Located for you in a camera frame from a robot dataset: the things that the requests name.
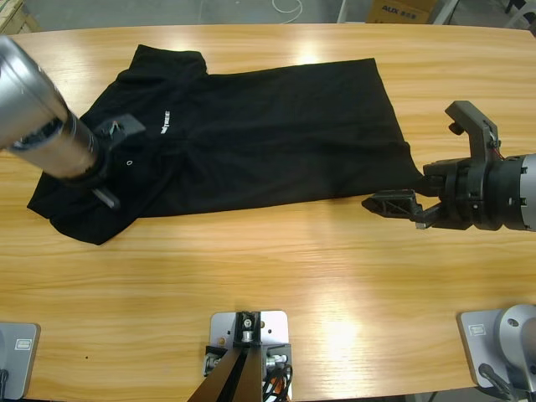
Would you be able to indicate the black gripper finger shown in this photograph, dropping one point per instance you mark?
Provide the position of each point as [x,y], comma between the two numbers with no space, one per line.
[435,173]
[389,203]

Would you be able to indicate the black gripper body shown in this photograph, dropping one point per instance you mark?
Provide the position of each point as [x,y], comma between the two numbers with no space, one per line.
[98,176]
[477,197]

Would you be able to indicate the black polo shirt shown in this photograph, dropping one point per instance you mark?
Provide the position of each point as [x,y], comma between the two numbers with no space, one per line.
[251,146]

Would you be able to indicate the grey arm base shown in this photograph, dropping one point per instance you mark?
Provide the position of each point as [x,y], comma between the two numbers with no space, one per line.
[19,360]
[502,347]

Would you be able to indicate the white furniture leg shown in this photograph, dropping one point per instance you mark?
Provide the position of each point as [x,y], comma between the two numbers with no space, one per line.
[444,12]

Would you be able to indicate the brown cardboard box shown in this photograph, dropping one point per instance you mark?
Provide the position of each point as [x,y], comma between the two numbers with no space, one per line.
[402,10]

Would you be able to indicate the wooden crate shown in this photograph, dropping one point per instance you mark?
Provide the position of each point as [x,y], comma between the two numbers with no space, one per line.
[14,17]

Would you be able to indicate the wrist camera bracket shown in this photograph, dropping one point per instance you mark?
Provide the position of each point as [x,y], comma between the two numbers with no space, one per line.
[121,125]
[473,125]

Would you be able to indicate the white mount block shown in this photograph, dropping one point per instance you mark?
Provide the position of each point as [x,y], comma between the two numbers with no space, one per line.
[274,331]

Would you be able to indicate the white upright post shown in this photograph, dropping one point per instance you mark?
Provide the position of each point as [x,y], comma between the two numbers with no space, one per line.
[342,10]

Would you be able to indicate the dark camera post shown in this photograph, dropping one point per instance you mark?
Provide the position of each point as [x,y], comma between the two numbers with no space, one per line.
[238,368]

